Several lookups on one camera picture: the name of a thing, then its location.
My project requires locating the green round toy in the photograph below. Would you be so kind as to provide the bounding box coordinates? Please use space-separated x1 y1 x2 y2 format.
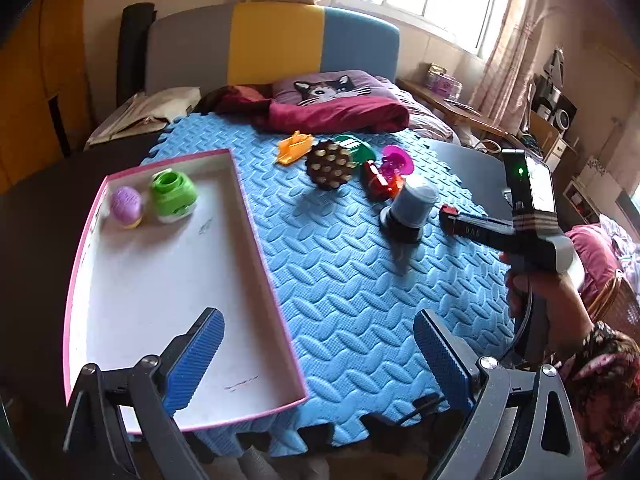
150 169 199 222

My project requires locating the red toy bottle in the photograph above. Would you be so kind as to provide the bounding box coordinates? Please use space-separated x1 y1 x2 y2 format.
361 160 404 202

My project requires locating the orange plastic toy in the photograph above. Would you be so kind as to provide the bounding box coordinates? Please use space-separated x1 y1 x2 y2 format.
277 131 316 165

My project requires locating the dark brown pumpkin ornament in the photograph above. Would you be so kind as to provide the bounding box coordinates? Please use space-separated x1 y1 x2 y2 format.
305 140 355 191

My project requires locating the purple egg toy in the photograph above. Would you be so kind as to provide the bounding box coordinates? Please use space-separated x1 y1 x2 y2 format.
110 186 145 230

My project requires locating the black and silver speaker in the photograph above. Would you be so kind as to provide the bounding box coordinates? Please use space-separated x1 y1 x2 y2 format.
531 74 579 136

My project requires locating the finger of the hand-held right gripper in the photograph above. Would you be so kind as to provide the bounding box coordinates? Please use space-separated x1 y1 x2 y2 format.
439 205 517 251

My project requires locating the maroon blanket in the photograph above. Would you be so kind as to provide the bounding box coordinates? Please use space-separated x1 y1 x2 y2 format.
195 85 411 134

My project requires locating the pink cushion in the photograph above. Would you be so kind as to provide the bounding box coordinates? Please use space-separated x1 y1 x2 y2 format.
565 224 623 313

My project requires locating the blue foam puzzle mat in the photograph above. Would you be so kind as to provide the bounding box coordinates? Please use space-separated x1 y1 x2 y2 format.
140 112 521 458

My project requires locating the purple storage box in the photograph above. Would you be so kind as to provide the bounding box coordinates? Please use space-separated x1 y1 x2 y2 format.
425 64 464 96

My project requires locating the magenta plastic toy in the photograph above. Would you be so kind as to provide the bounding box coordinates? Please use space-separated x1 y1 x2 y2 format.
377 145 415 179

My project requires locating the grey cup with black base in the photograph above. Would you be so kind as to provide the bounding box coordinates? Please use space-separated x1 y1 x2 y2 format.
379 176 440 245

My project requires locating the white tray with pink rim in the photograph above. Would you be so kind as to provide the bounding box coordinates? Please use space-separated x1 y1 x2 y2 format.
62 148 310 435

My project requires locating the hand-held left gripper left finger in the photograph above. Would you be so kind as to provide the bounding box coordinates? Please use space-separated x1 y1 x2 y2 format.
62 307 226 480

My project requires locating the black rolled mat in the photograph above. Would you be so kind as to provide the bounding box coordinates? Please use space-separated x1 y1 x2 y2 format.
116 3 157 107

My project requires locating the wooden side desk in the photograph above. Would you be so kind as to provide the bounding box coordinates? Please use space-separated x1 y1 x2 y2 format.
397 77 507 139

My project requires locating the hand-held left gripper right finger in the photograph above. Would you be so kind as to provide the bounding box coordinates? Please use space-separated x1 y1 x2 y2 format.
414 309 587 480

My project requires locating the pink patterned long curtain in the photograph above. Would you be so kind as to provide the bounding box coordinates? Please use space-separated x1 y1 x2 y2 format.
470 0 551 122

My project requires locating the purple cat pillow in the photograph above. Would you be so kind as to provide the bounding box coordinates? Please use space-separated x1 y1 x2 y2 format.
272 71 401 109

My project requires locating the orange wooden wardrobe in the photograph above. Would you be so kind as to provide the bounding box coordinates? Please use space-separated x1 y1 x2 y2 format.
0 0 96 196

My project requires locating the person's right forearm floral sleeve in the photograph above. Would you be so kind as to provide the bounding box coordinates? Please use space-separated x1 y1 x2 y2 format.
555 320 640 480

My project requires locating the beige cloth bag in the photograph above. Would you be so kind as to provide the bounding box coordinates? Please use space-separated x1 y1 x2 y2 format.
84 86 202 150

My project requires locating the grey yellow blue headboard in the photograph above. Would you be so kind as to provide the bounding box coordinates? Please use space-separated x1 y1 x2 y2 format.
145 2 401 97

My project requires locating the green disc toy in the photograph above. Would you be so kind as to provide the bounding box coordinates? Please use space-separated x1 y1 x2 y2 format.
332 134 376 167

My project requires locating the person's right hand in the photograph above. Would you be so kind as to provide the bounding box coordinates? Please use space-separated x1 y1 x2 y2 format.
499 252 597 364

